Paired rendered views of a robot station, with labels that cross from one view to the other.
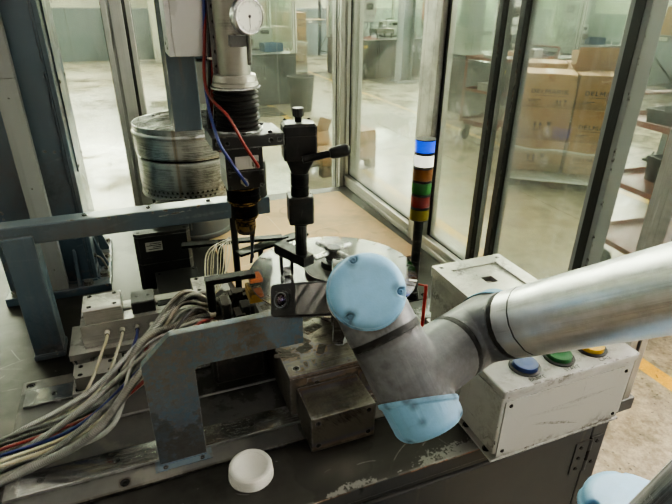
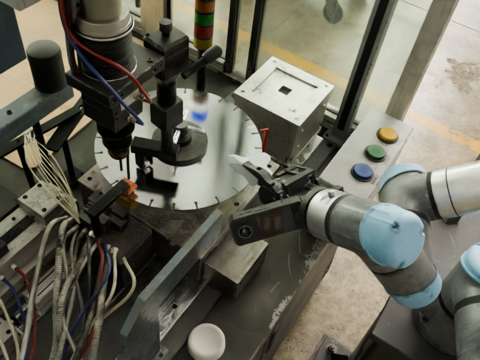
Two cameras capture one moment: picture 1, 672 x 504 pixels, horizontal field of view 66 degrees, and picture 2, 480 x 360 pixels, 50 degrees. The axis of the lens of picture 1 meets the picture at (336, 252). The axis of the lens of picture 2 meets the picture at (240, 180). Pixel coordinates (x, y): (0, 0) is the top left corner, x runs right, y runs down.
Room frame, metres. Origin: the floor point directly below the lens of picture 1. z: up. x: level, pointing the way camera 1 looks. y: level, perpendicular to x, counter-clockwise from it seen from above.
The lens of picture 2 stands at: (0.28, 0.38, 1.70)
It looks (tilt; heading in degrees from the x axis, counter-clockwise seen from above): 50 degrees down; 318
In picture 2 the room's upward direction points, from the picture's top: 9 degrees clockwise
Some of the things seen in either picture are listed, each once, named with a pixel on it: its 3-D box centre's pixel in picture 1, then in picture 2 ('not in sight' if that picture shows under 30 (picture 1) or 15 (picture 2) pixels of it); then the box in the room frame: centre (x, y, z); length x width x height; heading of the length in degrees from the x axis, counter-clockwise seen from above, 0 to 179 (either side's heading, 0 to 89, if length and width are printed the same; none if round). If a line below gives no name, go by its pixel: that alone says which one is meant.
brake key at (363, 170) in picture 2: (524, 366); (362, 173); (0.67, -0.31, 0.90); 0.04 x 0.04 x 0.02
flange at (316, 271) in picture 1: (333, 265); (179, 138); (0.89, 0.01, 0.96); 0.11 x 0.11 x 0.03
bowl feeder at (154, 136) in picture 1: (191, 177); not in sight; (1.54, 0.45, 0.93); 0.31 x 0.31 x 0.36
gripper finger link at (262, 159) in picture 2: not in sight; (253, 162); (0.70, -0.02, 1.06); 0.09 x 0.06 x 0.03; 2
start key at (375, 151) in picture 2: (558, 357); (375, 153); (0.69, -0.37, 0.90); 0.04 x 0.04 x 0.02
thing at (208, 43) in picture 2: (419, 212); (203, 39); (1.12, -0.19, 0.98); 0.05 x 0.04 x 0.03; 21
